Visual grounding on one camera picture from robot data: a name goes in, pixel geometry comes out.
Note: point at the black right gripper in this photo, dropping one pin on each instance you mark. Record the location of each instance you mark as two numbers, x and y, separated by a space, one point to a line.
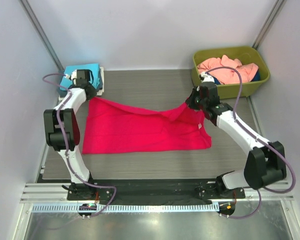
191 102

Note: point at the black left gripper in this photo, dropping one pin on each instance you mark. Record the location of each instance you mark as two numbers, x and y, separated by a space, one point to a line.
90 92

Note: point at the red t shirt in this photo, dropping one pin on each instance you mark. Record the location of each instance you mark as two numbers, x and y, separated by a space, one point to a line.
114 128

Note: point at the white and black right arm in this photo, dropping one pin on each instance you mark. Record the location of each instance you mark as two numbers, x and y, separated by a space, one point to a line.
264 159

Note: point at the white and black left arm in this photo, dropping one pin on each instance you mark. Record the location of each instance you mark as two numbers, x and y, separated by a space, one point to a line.
62 132

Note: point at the folded white t shirt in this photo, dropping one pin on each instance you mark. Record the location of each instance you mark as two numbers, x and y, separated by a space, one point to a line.
101 87

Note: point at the peach t shirt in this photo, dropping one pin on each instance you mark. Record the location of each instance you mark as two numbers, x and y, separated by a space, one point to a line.
224 69

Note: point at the dark blue t shirt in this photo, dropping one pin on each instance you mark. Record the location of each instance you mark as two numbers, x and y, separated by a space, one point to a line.
256 78

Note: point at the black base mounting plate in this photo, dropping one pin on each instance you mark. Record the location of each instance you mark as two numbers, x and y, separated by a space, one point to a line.
104 194

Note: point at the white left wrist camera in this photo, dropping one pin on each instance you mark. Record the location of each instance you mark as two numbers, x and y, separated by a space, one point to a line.
71 76

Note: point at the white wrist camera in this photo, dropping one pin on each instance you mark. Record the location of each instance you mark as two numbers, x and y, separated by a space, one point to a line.
71 76
206 80

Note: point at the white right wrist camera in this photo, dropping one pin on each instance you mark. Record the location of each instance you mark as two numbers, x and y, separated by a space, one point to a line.
206 80

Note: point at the left aluminium frame post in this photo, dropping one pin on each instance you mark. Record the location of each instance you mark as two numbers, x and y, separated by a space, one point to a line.
41 33

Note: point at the aluminium frame post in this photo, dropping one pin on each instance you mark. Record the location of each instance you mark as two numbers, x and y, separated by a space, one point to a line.
41 33
270 19

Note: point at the white slotted cable duct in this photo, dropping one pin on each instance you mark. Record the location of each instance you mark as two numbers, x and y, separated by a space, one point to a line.
92 208

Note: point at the aluminium front rail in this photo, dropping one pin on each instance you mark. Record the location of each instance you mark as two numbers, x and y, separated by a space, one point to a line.
50 193

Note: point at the right aluminium frame post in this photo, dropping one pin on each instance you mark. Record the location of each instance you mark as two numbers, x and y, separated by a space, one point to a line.
270 19

